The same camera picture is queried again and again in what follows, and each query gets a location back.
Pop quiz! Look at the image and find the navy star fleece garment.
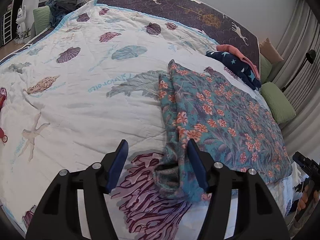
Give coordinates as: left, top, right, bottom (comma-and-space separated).
206, 51, 261, 90

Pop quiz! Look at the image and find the purple deer-print mattress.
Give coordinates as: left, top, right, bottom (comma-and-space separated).
98, 0, 260, 67

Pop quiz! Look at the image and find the person's right hand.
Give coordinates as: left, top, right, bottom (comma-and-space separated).
297, 185, 319, 211

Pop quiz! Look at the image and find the teal floral garment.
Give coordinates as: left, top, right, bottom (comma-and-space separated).
153, 61, 292, 202

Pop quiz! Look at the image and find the red object on quilt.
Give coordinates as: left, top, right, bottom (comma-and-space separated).
0, 87, 8, 144

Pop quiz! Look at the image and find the white seashell quilt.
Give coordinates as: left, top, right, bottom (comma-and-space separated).
1, 0, 293, 239

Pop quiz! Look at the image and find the green pillow far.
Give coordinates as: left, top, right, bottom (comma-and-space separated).
260, 54, 272, 84

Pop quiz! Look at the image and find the green cushion left side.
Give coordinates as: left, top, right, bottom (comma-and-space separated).
33, 5, 51, 35

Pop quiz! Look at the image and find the green pillow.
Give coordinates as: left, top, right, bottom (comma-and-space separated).
261, 82, 296, 124
260, 54, 272, 84

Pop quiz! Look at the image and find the grey curtain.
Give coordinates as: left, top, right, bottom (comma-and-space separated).
269, 0, 319, 161

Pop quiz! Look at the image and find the white cat figurine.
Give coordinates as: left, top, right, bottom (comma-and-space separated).
15, 5, 30, 44

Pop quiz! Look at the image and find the pink folded garment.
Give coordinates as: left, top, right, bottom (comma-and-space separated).
216, 44, 260, 80

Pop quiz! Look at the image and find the tan pillow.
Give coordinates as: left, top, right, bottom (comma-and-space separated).
259, 38, 284, 64

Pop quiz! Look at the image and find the green pillow near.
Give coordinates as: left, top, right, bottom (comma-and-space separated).
261, 82, 296, 124

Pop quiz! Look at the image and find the black floor lamp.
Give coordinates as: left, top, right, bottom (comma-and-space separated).
281, 49, 316, 92

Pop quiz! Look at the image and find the white ladder shelf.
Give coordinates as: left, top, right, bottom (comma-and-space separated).
1, 11, 12, 46

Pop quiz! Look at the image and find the pile of dark clothes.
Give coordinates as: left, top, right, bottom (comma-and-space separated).
45, 0, 90, 28

